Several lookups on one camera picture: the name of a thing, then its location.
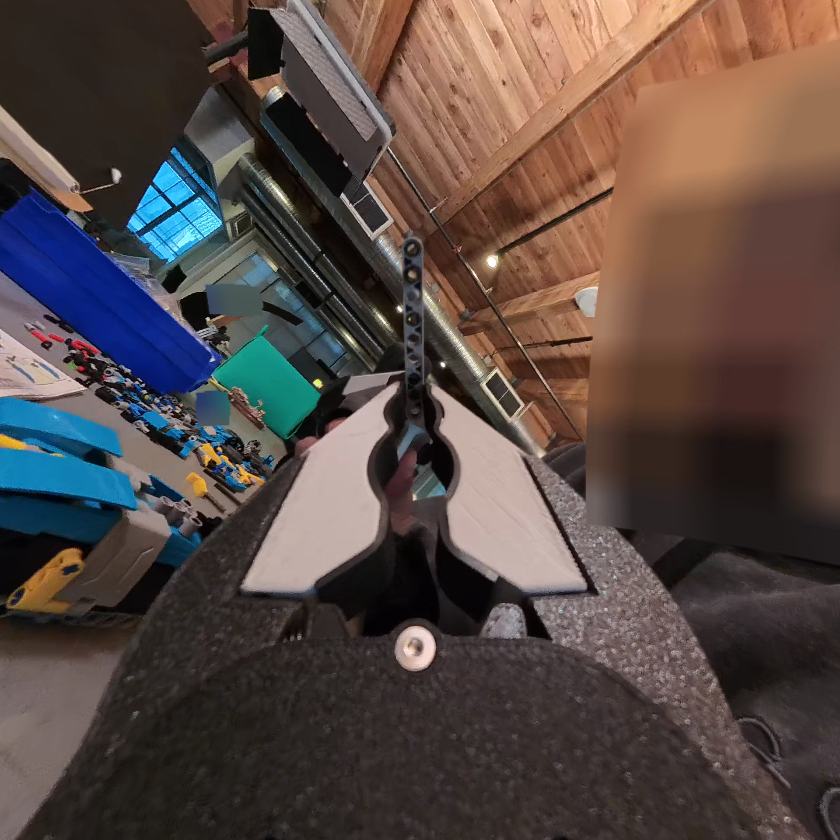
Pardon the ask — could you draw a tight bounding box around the wooden puzzle model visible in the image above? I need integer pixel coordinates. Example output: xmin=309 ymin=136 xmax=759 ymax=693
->
xmin=228 ymin=386 xmax=269 ymax=431

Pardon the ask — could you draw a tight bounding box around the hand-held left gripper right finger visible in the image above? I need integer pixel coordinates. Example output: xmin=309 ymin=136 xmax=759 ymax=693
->
xmin=427 ymin=384 xmax=589 ymax=596

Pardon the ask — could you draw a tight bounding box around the dark panel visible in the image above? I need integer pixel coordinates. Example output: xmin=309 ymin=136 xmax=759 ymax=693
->
xmin=0 ymin=0 xmax=212 ymax=229

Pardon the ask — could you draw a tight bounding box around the grey desk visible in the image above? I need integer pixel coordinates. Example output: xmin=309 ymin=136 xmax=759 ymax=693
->
xmin=0 ymin=270 xmax=296 ymax=840

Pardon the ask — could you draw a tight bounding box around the blue plastic bin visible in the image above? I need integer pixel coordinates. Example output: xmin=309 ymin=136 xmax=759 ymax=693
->
xmin=0 ymin=189 xmax=223 ymax=396

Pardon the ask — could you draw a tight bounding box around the building instruction booklet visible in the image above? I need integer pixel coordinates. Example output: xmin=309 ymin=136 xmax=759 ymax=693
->
xmin=0 ymin=327 xmax=88 ymax=403

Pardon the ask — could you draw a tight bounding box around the person's right hand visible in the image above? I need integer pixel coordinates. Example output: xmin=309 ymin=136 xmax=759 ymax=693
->
xmin=294 ymin=416 xmax=422 ymax=534

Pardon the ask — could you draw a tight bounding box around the white laptop stand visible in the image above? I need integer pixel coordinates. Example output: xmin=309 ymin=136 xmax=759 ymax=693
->
xmin=0 ymin=105 xmax=124 ymax=196

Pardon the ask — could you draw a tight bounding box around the black ceiling rail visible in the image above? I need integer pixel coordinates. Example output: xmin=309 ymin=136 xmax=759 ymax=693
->
xmin=495 ymin=187 xmax=616 ymax=258

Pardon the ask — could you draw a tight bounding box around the heap of clear plastic bags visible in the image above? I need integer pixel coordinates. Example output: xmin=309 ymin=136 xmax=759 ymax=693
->
xmin=108 ymin=252 xmax=185 ymax=316

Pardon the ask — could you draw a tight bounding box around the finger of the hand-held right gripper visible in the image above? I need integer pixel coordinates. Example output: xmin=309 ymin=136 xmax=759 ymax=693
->
xmin=341 ymin=371 xmax=403 ymax=396

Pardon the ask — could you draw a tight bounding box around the blue brick vehicle model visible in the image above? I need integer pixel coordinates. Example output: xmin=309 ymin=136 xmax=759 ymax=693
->
xmin=0 ymin=395 xmax=206 ymax=619

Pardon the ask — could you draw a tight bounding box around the pile of brick pieces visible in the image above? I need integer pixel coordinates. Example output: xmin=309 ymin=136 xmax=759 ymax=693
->
xmin=25 ymin=315 xmax=280 ymax=494

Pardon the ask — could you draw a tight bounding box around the grey ceiling panel unit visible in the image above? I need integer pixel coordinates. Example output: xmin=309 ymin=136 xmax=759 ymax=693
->
xmin=247 ymin=0 xmax=398 ymax=183

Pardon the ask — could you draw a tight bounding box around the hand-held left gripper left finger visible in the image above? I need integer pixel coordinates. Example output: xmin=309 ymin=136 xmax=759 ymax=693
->
xmin=239 ymin=382 xmax=404 ymax=596

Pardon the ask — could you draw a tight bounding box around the white vent grille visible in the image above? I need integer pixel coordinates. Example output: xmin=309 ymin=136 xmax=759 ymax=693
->
xmin=481 ymin=366 xmax=527 ymax=420
xmin=340 ymin=179 xmax=396 ymax=239

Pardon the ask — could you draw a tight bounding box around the grey perforated brick beam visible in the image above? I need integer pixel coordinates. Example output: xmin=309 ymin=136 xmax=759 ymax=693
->
xmin=395 ymin=231 xmax=429 ymax=463

